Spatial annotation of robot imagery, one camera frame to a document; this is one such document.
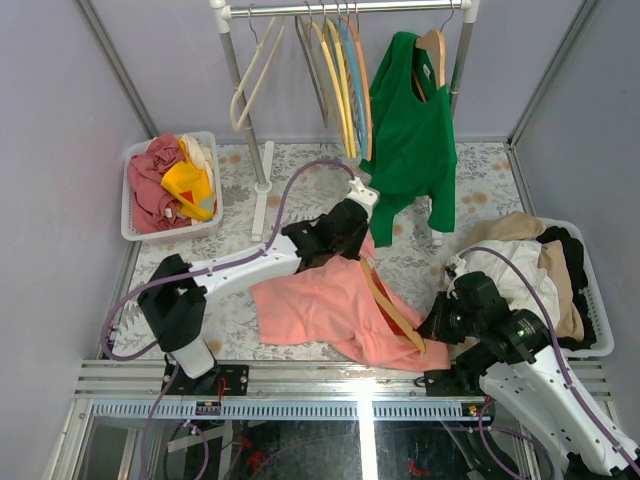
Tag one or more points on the floral table cloth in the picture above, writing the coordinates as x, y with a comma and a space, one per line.
306, 186

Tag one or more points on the dusty rose garment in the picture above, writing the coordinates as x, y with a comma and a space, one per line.
154, 208

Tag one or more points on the white garment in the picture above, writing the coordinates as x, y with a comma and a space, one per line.
524, 255

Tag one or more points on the salmon pink t shirt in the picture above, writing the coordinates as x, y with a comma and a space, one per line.
333, 304

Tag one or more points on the white left laundry basket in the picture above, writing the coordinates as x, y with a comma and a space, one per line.
197, 228

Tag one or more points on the right wooden hanger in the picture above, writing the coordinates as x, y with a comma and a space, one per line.
433, 42

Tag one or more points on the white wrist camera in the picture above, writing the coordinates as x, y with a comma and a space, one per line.
364, 196
455, 266

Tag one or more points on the beige garment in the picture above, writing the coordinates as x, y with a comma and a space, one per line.
514, 226

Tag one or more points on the cream garment in left basket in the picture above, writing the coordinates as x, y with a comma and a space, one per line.
199, 156

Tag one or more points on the yellow hanger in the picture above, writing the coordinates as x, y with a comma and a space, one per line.
327, 56
338, 75

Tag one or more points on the wooden hanger with green shirt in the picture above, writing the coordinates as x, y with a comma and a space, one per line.
395, 320

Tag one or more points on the white laundry basket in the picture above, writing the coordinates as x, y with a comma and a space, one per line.
604, 344
197, 228

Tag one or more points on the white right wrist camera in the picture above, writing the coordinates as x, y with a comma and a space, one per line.
455, 266

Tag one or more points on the metal clothes rack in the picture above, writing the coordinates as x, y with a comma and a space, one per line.
224, 14

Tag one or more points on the black garment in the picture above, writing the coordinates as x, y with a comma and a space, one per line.
575, 260

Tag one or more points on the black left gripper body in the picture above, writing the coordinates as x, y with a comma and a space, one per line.
349, 247

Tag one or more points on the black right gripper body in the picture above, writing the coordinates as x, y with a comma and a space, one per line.
450, 321

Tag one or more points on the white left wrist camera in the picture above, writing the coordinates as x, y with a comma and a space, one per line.
364, 196

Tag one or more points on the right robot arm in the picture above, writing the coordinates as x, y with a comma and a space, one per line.
515, 362

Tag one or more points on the cream plastic hanger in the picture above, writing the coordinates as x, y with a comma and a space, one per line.
251, 82

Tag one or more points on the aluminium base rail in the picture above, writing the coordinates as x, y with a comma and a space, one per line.
273, 390

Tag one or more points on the blue plastic hanger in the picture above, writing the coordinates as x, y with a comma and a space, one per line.
340, 25

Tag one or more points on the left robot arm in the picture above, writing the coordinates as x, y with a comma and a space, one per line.
175, 303

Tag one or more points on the green t shirt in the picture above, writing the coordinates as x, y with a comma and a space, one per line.
413, 148

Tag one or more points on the yellow garment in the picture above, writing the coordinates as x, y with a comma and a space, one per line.
192, 187

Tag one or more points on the white right laundry basket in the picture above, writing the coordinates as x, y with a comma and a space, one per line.
604, 344

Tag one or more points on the grey plastic hanger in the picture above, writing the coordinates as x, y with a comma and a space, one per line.
303, 33

